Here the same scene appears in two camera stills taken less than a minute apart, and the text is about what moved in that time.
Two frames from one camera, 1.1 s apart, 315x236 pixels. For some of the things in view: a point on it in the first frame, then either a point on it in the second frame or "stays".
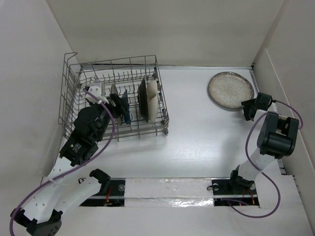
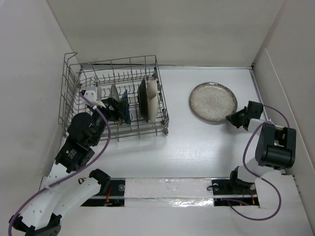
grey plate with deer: (114, 90) stays
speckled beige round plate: (229, 89) -> (211, 102)
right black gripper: (247, 103) -> (233, 118)
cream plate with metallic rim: (143, 101) stays
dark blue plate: (127, 115) stays
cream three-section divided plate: (152, 100) stays
